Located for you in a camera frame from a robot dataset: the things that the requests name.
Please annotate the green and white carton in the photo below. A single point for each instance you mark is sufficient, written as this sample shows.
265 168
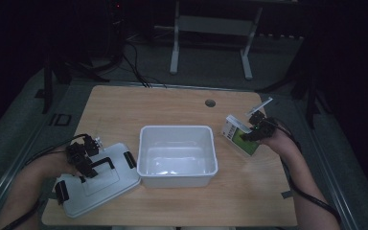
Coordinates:
234 131

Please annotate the white metal stand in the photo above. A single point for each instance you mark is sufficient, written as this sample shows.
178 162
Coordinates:
215 25

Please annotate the black metal stand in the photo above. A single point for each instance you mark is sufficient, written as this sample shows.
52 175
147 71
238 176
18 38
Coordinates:
311 96
49 83

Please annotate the dark equipment tower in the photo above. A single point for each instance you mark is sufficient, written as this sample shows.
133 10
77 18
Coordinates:
117 28

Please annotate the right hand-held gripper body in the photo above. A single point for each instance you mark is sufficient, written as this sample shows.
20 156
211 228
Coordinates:
263 127

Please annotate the person's right hand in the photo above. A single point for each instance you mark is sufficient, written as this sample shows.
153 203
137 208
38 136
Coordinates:
281 142

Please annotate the white plastic storage box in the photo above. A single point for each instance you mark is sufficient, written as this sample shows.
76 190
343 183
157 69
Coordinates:
177 156

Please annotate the grey round table grommet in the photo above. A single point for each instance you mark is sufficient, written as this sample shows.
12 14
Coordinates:
210 103

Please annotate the grey tape piece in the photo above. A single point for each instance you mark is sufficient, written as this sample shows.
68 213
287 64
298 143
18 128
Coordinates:
287 194

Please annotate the person's left hand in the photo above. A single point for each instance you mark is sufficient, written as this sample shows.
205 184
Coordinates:
60 164

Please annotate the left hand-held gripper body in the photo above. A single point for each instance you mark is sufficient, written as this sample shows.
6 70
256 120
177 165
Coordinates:
81 153

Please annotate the metal floor rail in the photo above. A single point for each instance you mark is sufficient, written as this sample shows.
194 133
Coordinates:
332 179
19 153

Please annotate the black floor bracket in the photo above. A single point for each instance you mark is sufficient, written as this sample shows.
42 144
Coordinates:
60 119

